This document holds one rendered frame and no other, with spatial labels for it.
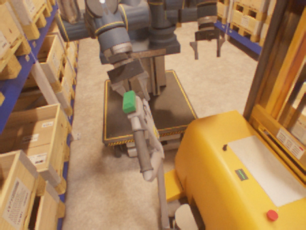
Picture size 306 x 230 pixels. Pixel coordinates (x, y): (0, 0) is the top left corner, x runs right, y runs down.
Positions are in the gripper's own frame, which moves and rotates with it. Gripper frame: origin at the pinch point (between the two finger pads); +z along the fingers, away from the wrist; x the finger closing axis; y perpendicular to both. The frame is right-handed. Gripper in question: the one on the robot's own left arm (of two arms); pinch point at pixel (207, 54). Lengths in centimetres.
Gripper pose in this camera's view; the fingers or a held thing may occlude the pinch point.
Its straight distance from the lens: 127.7
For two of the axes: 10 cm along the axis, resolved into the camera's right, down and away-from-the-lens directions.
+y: 1.2, 2.8, -9.5
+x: 9.9, -1.3, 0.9
